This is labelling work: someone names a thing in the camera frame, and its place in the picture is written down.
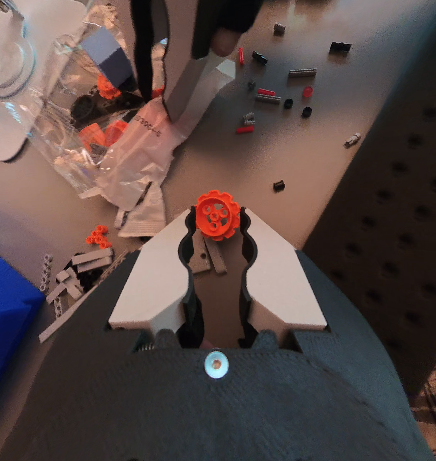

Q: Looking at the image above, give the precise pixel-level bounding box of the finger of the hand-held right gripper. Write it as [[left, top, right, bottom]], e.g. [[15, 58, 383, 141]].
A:
[[130, 0, 170, 101], [162, 47, 237, 125]]

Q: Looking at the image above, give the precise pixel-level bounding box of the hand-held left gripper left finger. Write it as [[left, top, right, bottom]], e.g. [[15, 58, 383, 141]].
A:
[[108, 206, 205, 349]]

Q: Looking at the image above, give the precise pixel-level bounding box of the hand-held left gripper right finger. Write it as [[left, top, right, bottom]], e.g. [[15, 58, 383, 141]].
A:
[[238, 206, 329, 348]]

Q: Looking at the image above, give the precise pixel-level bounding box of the blue foam cube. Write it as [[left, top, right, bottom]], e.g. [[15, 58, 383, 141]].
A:
[[80, 26, 133, 89]]

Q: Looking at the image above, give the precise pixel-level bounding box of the white label parts bag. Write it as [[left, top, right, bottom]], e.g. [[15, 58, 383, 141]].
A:
[[95, 97, 190, 238]]

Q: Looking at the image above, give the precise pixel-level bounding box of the orange gear wheel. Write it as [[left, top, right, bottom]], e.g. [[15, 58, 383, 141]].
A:
[[194, 190, 241, 241]]

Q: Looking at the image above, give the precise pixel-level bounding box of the flat grey plate with holes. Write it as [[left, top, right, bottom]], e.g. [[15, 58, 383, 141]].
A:
[[188, 234, 212, 275]]

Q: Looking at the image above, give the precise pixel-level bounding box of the orange pin connector cluster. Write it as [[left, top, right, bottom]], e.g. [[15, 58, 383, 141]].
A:
[[85, 225, 113, 250]]

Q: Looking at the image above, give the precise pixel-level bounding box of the short grey beam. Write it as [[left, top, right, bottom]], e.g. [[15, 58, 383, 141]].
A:
[[203, 238, 228, 276]]

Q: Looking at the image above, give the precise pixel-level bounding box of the large clear warning bag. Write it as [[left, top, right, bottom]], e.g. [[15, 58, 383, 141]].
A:
[[27, 0, 175, 197]]

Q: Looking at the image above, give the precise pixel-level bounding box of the black perforated pad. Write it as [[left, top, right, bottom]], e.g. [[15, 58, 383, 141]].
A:
[[304, 0, 436, 397]]

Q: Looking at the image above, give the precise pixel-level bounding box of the white booklet stand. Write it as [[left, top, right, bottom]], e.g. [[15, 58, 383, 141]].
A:
[[0, 0, 87, 163]]

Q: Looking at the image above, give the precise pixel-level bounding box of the long blue plastic bin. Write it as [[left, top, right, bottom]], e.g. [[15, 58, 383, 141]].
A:
[[0, 247, 45, 400]]

